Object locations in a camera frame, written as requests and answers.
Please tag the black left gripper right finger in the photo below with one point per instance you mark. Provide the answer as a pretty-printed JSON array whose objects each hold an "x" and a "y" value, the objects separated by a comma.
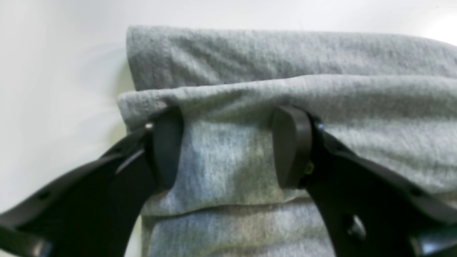
[{"x": 368, "y": 210}]

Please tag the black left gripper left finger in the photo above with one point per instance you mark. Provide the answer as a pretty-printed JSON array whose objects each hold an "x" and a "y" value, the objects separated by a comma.
[{"x": 91, "y": 211}]

